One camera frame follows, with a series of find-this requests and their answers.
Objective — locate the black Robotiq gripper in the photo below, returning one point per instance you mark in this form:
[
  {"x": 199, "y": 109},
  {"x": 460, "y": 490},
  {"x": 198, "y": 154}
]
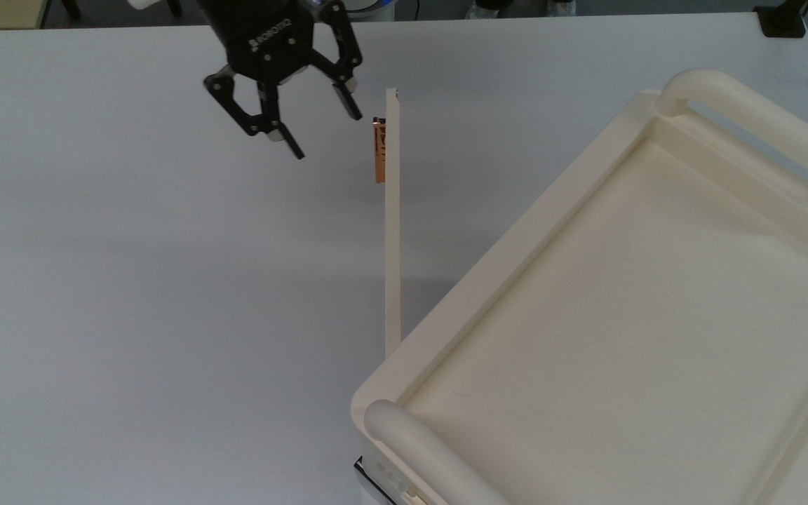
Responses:
[{"x": 257, "y": 35}]

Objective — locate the cream cabinet door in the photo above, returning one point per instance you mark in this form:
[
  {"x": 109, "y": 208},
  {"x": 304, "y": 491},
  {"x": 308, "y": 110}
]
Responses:
[{"x": 393, "y": 245}]

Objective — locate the cream plastic cabinet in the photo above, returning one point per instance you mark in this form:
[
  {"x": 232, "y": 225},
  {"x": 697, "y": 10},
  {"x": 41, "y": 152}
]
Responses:
[{"x": 621, "y": 315}]

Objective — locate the black chair leg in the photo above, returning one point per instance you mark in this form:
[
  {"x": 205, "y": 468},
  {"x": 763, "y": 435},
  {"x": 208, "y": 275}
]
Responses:
[
  {"x": 174, "y": 6},
  {"x": 71, "y": 7}
]

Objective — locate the black table clamp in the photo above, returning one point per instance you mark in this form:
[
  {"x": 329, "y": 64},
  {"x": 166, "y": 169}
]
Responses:
[{"x": 783, "y": 24}]

